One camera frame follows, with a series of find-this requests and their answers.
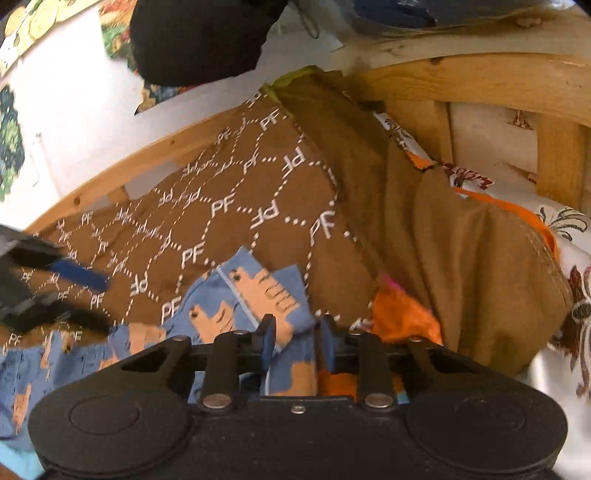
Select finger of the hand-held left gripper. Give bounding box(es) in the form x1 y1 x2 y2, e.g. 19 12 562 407
13 244 110 292
0 294 112 334

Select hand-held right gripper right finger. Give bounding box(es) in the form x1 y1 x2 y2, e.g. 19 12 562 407
318 315 491 412

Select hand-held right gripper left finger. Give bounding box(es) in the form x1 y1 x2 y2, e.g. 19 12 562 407
107 315 277 414

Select blue printed pants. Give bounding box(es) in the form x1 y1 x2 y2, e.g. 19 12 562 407
0 247 320 440

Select brown printed blanket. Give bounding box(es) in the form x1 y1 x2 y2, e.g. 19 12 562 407
0 67 575 480

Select white floral bed sheet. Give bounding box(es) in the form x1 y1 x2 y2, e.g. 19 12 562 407
373 99 591 418

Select colourful floral cloth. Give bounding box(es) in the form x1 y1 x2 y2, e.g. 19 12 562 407
99 0 158 114

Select black cloth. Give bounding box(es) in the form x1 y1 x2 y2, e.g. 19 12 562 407
129 0 288 87

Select blue plastic bag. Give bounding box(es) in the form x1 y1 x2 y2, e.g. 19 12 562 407
348 0 591 38

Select green print wall poster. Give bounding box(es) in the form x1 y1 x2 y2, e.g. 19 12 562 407
0 83 25 204

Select fruit print wall poster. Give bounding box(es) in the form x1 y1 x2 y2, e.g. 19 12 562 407
0 0 101 78

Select wooden bed frame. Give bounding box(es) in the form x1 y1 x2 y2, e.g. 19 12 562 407
25 9 591 236

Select black cord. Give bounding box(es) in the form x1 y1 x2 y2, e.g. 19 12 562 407
299 4 321 40

